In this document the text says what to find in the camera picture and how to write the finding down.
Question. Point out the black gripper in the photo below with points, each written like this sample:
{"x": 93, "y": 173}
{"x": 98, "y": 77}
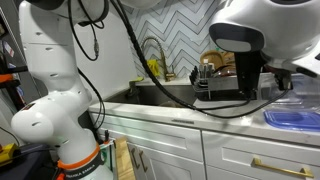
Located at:
{"x": 248, "y": 68}

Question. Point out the clear plastic bowl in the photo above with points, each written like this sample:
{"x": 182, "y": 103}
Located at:
{"x": 305, "y": 94}

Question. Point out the light blue plastic lid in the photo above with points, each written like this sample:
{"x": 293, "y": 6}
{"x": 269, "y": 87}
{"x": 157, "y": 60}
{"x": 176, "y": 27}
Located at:
{"x": 306, "y": 121}

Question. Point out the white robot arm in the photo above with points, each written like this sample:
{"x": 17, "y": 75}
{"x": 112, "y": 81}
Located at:
{"x": 285, "y": 32}

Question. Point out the black dish drying rack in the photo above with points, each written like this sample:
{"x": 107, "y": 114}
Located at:
{"x": 209, "y": 85}

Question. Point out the gold spring kitchen faucet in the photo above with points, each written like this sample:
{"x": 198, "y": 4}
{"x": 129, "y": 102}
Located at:
{"x": 168, "y": 76}

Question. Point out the yellow rubber glove on faucet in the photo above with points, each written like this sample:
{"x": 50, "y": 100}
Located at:
{"x": 154, "y": 67}

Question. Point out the yellow sponge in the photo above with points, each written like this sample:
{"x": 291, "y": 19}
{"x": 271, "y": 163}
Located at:
{"x": 138, "y": 79}

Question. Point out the stainless steel sink basin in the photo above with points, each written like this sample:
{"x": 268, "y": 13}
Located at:
{"x": 153, "y": 96}

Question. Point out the white counter base cabinet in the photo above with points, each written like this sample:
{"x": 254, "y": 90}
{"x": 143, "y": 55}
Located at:
{"x": 167, "y": 152}

